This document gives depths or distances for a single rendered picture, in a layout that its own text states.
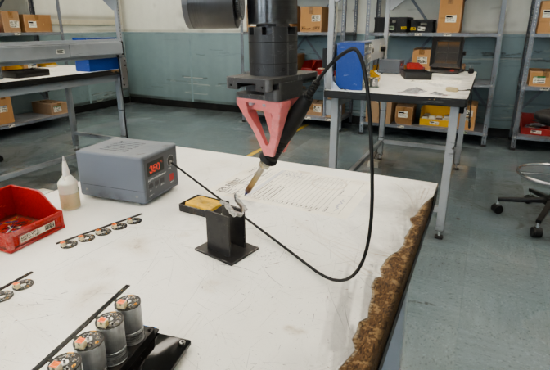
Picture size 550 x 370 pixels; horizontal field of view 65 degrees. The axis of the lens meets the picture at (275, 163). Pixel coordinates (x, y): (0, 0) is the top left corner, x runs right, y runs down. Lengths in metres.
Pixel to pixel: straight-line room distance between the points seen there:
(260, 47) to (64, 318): 0.38
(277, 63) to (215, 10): 0.09
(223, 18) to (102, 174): 0.46
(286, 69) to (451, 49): 2.92
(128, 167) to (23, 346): 0.38
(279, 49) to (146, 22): 5.97
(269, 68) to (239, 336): 0.30
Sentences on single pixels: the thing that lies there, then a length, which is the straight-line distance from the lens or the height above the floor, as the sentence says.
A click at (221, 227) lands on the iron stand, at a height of 0.80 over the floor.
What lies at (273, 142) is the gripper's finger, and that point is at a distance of 0.52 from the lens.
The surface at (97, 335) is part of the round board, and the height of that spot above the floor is 0.81.
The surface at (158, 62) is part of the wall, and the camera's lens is 6.36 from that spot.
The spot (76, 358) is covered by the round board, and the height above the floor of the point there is 0.81.
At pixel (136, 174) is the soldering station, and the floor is 0.81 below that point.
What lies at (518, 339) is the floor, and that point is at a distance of 1.89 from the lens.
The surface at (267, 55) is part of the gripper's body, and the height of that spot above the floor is 1.04.
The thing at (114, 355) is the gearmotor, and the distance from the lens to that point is 0.46.
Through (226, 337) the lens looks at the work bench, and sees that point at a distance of 0.50.
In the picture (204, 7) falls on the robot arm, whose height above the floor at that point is 1.09.
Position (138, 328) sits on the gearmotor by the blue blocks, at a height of 0.79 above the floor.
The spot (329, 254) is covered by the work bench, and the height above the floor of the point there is 0.75.
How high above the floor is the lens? 1.07
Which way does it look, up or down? 18 degrees down
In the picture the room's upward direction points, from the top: straight up
